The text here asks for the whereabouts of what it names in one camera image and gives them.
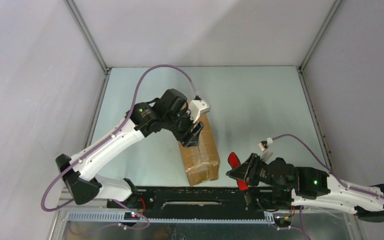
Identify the red black utility knife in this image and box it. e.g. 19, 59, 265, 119
226, 151, 251, 193

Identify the brown cardboard express box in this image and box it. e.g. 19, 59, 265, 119
178, 114, 221, 186

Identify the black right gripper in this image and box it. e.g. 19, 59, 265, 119
225, 153, 291, 192

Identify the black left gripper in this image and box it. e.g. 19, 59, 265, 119
163, 106, 204, 148

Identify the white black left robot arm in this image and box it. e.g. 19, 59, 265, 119
55, 88, 210, 208

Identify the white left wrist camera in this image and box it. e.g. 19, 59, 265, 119
188, 99, 211, 122

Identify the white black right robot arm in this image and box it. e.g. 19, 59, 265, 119
226, 152, 384, 223

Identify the aluminium left corner post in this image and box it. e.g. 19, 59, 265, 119
64, 0, 110, 75

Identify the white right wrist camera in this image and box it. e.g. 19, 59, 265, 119
258, 137, 274, 152

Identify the aluminium right corner post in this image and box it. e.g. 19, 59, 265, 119
297, 0, 344, 73

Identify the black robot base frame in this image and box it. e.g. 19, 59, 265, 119
79, 178, 339, 230

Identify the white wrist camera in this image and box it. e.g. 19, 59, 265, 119
188, 99, 211, 122
258, 137, 274, 152

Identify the aluminium corner post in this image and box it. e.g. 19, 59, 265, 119
64, 0, 110, 75
297, 0, 344, 73

